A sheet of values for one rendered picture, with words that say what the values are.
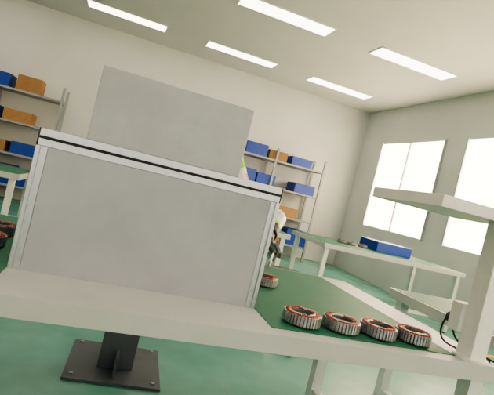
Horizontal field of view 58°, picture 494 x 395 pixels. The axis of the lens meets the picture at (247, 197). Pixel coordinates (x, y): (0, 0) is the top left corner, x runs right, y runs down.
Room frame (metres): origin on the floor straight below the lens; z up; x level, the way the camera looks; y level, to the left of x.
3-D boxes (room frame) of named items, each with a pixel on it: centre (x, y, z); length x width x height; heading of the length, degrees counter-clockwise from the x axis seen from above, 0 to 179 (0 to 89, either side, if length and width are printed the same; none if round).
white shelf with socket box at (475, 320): (1.44, -0.65, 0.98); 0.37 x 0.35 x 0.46; 107
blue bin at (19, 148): (7.26, 3.73, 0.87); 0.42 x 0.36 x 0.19; 19
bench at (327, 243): (5.39, -1.70, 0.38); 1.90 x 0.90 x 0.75; 107
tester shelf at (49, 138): (1.43, 0.29, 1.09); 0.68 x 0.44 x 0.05; 107
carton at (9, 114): (7.22, 3.90, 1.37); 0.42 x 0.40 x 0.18; 107
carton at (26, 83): (7.24, 3.85, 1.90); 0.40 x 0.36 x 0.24; 18
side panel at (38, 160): (1.26, 0.58, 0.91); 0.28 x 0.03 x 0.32; 17
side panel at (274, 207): (1.45, -0.05, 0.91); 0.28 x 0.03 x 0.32; 17
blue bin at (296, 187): (8.68, -0.97, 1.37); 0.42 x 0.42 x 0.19; 18
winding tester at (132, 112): (1.42, 0.30, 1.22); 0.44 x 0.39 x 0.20; 107
